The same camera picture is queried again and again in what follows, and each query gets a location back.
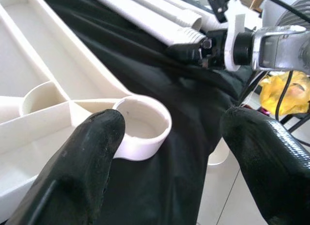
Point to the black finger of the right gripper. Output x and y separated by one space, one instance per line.
186 53

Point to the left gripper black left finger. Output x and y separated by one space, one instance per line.
80 174

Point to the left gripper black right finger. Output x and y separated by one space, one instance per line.
273 166

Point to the white plastic table leg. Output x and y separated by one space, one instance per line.
208 19
150 21
169 6

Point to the white plastic table top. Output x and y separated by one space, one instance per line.
60 77

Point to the black metal stand leg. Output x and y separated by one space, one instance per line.
299 119

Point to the pink cloth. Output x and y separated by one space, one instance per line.
265 111

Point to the white round stand base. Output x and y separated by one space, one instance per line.
218 154

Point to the yellow plastic bag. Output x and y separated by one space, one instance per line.
273 94

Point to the white fan head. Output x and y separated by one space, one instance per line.
290 14

